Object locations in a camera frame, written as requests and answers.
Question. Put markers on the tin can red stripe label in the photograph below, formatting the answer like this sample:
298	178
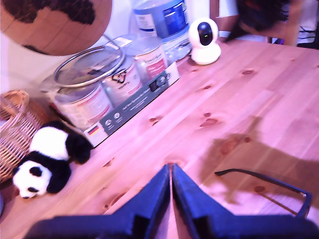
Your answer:
84	107

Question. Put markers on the person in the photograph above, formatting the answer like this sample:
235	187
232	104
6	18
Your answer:
261	15

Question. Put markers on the brown wooden chair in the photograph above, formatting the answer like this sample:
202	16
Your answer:
213	10

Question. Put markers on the green and white cardboard tray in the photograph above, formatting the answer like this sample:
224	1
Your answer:
129	112

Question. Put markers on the cork globe on stand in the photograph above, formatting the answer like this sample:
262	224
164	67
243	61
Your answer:
62	30

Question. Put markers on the panda plush toy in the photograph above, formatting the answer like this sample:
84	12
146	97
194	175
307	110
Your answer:
47	142

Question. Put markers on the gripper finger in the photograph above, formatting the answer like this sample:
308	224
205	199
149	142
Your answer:
152	196
192	199

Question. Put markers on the large clear water bottle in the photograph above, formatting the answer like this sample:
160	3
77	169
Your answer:
162	17

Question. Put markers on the black sunglasses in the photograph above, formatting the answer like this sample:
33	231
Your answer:
306	201

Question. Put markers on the small white round camera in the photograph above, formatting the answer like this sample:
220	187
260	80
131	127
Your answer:
204	54

